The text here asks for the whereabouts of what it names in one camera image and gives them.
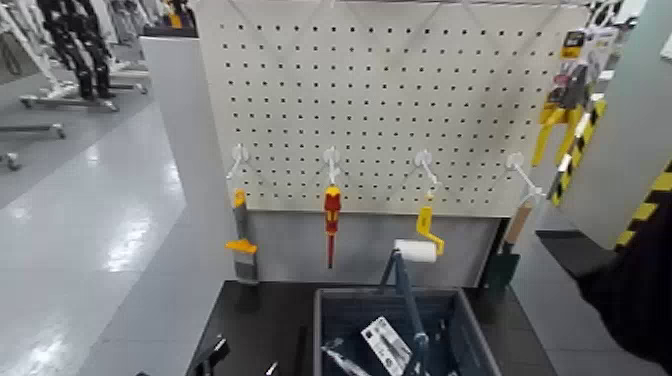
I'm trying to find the gray blue plastic crate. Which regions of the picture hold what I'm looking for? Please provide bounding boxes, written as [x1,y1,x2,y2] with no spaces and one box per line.
[313,249,503,376]

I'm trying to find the white carded tool package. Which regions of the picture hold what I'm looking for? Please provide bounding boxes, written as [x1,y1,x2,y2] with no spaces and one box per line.
[361,316,414,376]

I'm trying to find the gray scraper with yellow guard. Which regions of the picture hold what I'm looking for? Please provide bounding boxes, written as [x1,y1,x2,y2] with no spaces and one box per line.
[225,188,260,285]

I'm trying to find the white perforated pegboard panel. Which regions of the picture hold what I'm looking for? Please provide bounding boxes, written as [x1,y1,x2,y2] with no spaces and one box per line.
[195,0,592,218]

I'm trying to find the white pegboard hook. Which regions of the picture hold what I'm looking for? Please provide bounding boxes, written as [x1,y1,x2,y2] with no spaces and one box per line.
[322,146,342,186]
[506,152,547,201]
[414,149,442,201]
[226,144,251,181]

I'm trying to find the red and yellow screwdriver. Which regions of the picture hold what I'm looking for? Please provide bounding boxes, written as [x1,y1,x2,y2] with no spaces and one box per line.
[323,185,342,269]

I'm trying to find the gray pillar with hazard tape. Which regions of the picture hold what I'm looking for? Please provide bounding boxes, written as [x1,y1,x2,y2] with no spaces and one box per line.
[548,0,672,251]

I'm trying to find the black humanoid robot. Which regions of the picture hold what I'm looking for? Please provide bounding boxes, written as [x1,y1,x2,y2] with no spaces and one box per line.
[36,0,116,101]

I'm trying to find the gray metal stand base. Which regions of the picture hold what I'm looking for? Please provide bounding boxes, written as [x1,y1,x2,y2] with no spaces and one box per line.
[19,94,121,113]
[0,123,67,139]

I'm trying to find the white humanoid robot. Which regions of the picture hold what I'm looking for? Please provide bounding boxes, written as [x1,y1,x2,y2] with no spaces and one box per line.
[0,0,72,101]
[104,0,153,96]

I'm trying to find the yellow and black machine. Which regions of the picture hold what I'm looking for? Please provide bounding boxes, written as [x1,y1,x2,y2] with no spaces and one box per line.
[142,0,199,38]

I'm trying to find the yellow pliers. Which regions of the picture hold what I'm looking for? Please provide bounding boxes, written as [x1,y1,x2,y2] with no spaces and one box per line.
[531,28,618,168]

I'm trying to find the green trowel with wooden handle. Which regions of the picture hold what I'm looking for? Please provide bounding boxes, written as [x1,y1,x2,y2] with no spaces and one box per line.
[480,201,534,290]

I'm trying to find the yellow handled white paint roller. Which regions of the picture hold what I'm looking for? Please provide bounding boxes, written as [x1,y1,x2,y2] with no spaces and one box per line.
[393,205,446,264]

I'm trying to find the black perforated tool handle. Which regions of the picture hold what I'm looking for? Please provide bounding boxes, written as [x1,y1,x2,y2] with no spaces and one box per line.
[588,0,626,29]

